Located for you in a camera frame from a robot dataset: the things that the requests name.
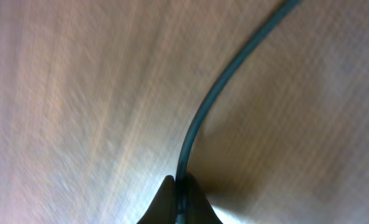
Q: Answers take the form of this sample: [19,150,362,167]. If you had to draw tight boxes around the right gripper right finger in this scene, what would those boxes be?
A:
[185,173,222,224]

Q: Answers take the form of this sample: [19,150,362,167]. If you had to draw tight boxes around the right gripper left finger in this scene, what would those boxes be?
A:
[138,175,177,224]

